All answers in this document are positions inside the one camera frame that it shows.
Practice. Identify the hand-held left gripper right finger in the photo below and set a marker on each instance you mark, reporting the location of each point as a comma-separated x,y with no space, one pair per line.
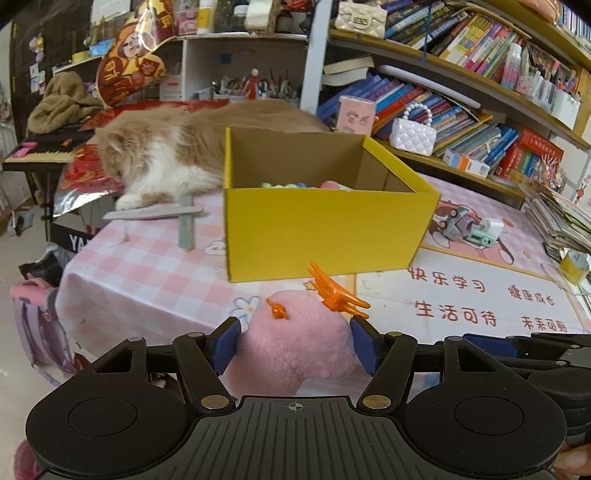
364,346

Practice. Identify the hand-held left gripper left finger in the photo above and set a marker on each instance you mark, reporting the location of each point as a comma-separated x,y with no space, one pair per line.
226,346

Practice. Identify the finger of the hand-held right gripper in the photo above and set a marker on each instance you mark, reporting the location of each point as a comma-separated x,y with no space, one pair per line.
531,339
503,350

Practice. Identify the pink plush chick toy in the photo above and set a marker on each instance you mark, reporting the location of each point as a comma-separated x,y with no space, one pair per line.
295,341

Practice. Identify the yellow cardboard box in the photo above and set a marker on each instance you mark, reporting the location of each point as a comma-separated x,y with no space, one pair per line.
323,230

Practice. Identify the pink plush pig toy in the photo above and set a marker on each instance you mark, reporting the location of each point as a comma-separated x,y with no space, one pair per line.
332,184

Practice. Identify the green frog toy blue hat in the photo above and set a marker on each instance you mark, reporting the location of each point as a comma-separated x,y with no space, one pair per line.
281,185

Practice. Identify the person's right hand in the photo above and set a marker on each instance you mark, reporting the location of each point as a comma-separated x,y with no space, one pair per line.
575,464

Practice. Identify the yellow tape roll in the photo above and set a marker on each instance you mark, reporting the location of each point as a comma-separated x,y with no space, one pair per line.
565,274

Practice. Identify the pink checked printed tablecloth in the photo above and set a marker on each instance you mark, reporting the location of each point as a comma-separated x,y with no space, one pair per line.
138,277

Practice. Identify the mint green and white device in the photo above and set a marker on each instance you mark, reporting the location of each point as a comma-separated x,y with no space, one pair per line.
480,235

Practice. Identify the grey flat strip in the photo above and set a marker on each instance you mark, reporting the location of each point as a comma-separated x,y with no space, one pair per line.
187,235
147,213

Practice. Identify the stack of thin books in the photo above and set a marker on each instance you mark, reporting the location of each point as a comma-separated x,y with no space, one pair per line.
554,217

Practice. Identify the acrylic figure stands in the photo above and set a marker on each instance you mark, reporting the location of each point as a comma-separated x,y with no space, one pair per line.
553,173

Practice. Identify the red boxed book set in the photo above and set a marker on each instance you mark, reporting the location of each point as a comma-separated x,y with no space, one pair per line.
531,157

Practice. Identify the orange and white small box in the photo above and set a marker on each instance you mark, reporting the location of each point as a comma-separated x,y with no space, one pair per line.
466,162

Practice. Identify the pink and purple backpack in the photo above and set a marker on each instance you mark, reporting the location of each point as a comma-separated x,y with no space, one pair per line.
37,323

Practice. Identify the black bag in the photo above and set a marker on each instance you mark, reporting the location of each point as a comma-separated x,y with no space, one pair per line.
41,267

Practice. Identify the orange and white cat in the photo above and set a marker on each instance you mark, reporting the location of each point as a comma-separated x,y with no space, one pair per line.
161,152

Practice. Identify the white quilted pearl handbag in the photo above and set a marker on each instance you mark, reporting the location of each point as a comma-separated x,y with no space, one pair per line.
411,138

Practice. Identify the red and silver foil sheet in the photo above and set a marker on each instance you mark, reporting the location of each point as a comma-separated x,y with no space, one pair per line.
83,184

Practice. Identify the pink printed box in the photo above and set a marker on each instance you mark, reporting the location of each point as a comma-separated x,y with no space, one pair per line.
353,115

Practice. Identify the white pen holders with pens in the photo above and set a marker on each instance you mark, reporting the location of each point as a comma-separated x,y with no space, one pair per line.
563,108

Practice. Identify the row of leaning books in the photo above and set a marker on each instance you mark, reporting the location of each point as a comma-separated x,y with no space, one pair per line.
415,99

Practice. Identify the red and white figurine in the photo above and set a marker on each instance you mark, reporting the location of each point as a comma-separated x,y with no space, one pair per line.
250,85

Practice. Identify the white and red carton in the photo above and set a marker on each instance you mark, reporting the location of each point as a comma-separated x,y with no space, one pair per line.
171,88

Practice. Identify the cups of pens and brushes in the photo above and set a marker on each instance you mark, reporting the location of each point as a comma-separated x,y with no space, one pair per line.
277,87

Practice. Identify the black piano keyboard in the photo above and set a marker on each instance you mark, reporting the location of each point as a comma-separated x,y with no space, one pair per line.
46,152

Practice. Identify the pastel glitter bottle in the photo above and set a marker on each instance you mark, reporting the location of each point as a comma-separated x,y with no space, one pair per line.
511,67

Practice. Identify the thick paperback book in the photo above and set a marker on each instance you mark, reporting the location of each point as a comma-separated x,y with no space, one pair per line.
346,69

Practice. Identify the pink item on keyboard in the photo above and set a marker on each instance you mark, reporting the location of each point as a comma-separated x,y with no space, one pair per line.
24,151

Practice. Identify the wooden bookshelf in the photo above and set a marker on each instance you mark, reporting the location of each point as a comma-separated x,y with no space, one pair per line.
314,69

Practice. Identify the white cabinet shelf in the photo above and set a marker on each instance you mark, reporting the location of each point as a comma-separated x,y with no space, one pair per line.
203,60

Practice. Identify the brown fleece blanket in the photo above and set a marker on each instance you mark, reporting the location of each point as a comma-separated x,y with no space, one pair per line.
60,101

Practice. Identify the red foil figure balloon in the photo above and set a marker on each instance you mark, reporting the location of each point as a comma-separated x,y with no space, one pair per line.
129,64

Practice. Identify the row of colourful books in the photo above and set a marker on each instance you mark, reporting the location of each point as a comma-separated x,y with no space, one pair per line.
471,41

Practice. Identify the pink box on cabinet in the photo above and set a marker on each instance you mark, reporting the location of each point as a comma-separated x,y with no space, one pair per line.
188,25

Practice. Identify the cream quilted handbag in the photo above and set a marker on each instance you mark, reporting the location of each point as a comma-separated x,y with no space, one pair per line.
360,21

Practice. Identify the white and yellow bottle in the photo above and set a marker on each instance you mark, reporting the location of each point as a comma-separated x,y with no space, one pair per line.
207,16

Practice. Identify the white wavy vase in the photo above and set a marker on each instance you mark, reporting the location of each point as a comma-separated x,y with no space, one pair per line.
258,16

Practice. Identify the dark wooden door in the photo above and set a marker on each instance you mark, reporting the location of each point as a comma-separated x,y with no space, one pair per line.
64,32

